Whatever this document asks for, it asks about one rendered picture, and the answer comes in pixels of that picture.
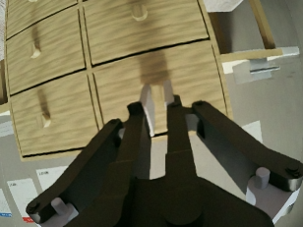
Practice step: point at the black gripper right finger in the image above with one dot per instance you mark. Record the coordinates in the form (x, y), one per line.
(270, 180)

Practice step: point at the light wooden chest of drawers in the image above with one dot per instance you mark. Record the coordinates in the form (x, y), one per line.
(92, 68)

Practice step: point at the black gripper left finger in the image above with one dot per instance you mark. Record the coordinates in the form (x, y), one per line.
(84, 181)

